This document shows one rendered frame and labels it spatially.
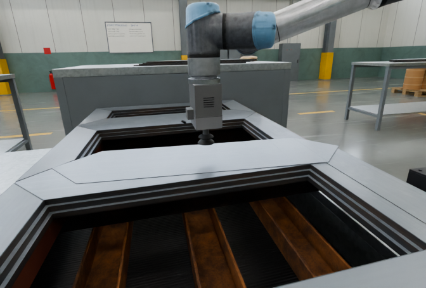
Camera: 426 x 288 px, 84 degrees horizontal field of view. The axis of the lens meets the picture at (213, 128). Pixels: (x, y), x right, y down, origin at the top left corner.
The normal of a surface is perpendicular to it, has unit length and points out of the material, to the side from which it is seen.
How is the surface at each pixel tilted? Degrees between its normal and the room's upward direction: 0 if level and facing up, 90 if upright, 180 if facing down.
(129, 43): 90
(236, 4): 90
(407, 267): 0
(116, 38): 90
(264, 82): 90
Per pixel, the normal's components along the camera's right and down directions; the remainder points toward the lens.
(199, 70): -0.25, 0.29
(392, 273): -0.02, -0.96
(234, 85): 0.23, 0.28
